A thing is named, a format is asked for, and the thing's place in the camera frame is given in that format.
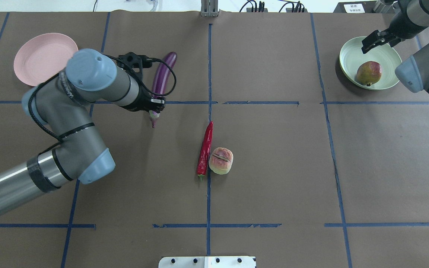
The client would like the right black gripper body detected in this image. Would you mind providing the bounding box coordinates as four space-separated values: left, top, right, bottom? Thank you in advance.
375 29 405 47

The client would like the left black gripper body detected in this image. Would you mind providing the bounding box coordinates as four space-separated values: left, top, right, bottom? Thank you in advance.
136 96 166 113

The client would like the whole pomegranate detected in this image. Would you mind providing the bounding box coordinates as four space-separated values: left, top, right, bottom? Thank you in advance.
355 61 382 87

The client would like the purple eggplant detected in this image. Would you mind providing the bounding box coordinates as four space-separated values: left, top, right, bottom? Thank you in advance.
149 51 177 128

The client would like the red chili pepper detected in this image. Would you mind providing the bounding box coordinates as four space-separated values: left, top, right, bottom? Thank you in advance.
196 121 213 181

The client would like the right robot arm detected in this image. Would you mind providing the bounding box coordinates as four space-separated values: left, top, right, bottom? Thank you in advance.
362 0 429 94

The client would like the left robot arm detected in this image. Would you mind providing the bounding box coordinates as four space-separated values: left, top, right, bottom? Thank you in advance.
0 49 173 216

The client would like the green plate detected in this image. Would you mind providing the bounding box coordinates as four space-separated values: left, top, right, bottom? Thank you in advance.
339 36 402 90

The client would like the pink plate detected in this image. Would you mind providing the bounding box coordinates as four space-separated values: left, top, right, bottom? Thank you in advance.
13 33 79 86

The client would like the aluminium frame post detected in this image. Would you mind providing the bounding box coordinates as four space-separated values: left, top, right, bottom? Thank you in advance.
200 0 219 17

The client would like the white camera stand base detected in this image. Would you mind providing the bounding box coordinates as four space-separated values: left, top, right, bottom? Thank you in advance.
158 256 257 268

